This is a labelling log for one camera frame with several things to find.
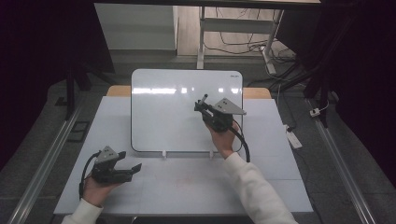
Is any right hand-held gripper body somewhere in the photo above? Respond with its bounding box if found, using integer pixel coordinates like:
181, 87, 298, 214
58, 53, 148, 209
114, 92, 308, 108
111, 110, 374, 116
202, 97, 247, 133

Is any white whiteboard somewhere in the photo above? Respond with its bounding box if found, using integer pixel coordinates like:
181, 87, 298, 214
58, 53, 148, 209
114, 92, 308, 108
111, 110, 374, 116
130, 68, 244, 153

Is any black floor cable tangle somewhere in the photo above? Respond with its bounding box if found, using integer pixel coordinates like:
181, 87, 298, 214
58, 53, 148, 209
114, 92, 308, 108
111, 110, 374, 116
204, 7, 300, 91

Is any person's left hand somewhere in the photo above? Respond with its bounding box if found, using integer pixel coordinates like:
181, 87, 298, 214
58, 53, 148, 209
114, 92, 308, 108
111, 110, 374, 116
81, 175, 121, 209

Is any person's right hand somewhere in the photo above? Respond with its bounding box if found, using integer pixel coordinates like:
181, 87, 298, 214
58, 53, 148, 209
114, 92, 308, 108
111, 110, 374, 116
205, 120, 241, 160

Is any aluminium floor rail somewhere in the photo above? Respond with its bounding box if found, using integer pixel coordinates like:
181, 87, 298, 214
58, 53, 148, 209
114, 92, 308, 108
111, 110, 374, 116
306, 98, 376, 224
7, 102, 86, 224

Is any white desk frame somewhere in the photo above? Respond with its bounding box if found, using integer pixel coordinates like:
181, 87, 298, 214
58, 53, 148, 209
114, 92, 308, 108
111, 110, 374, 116
196, 6, 285, 76

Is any black metal stand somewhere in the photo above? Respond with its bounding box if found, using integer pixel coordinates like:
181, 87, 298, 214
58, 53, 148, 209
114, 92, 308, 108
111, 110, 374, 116
55, 60, 117, 121
270, 12, 359, 129

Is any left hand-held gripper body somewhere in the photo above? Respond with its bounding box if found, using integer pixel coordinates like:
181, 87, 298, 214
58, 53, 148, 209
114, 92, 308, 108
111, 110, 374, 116
91, 145, 134, 184

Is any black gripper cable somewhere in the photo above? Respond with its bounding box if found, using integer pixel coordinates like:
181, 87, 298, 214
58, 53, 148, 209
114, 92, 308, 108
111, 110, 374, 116
228, 119, 251, 163
78, 150, 103, 201

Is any wooden table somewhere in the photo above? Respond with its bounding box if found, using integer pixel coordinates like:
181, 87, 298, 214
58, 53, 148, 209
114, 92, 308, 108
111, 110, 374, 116
106, 85, 273, 100

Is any white cabinet panel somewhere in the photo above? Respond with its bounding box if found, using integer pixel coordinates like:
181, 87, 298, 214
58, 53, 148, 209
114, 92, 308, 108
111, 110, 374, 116
94, 3, 179, 51

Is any white power strip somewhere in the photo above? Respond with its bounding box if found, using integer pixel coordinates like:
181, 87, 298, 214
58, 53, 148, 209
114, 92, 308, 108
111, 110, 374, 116
284, 124, 304, 150

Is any dark curtain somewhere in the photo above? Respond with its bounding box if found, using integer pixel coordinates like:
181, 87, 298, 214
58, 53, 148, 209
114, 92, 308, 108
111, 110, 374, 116
320, 0, 396, 189
0, 0, 116, 166

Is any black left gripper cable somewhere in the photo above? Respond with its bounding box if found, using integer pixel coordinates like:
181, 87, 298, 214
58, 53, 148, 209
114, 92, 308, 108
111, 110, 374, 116
78, 150, 103, 201

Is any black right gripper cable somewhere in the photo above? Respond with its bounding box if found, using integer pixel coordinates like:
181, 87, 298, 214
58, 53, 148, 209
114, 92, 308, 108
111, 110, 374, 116
228, 119, 251, 163

